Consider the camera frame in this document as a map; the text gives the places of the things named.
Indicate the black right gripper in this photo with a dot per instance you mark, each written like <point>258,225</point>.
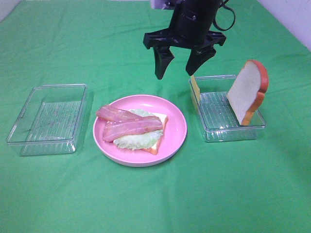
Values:
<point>184,32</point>

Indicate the yellow toy cheese slice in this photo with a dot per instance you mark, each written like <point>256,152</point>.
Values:
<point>196,88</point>

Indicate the toy bread slice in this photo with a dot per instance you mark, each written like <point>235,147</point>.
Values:
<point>160,143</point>
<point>248,91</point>

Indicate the toy bacon strip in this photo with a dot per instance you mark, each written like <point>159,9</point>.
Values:
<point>145,124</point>
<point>110,113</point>

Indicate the toy lettuce leaf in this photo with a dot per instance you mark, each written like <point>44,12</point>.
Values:
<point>147,141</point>

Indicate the clear plastic box right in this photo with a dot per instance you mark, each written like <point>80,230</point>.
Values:
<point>216,118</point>

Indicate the clear plastic box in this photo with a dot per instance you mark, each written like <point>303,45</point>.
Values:
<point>50,121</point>
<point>216,118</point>

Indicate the pink plate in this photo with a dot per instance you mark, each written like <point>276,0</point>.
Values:
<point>174,135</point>

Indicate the clear plastic box left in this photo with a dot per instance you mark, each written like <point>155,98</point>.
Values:
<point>50,121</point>

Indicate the green tablecloth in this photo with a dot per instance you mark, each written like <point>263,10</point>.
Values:
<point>253,186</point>

